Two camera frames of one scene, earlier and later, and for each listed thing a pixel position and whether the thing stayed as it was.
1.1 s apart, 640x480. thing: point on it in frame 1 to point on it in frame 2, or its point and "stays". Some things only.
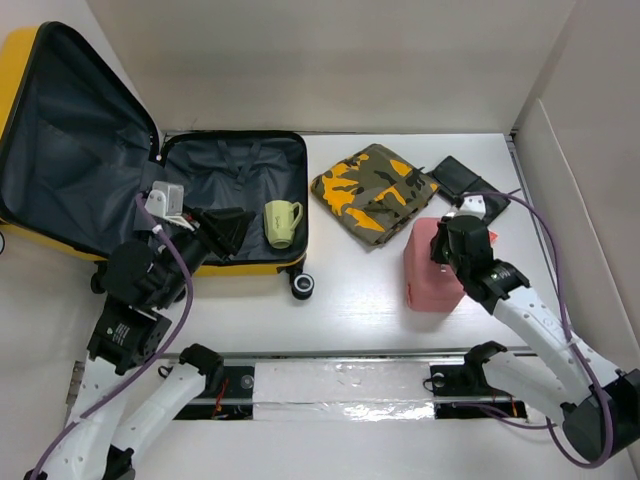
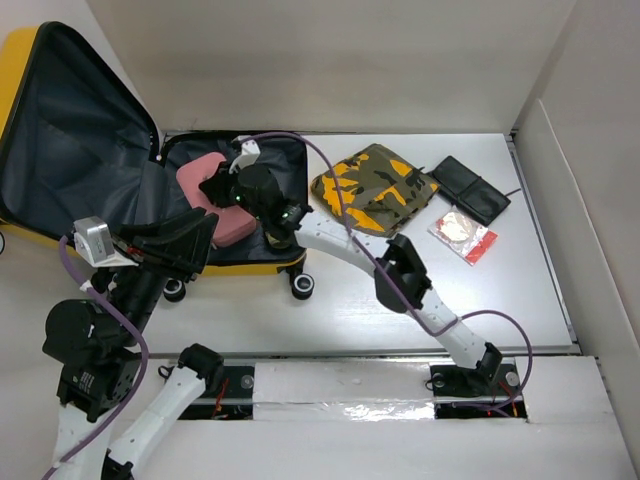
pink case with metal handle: x=431 y=287 to x=234 y=225
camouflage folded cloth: x=376 y=191 stays
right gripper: x=435 y=253 to x=215 y=186
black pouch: x=456 y=180 stays
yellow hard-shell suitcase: x=78 y=148 stays
